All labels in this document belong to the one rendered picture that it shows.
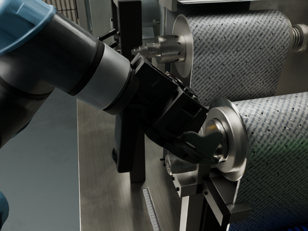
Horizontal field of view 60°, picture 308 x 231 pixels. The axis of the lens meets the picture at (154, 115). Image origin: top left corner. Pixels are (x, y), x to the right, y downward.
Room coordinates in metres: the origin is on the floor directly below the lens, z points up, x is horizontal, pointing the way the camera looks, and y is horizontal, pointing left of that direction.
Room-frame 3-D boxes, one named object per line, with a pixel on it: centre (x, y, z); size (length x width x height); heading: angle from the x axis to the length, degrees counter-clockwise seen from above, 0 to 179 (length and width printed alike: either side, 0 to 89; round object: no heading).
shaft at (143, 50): (0.60, 0.02, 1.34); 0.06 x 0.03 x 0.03; 104
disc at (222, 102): (0.38, -0.13, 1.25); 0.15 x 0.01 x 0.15; 14
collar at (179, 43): (0.61, -0.04, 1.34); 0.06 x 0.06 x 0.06; 14
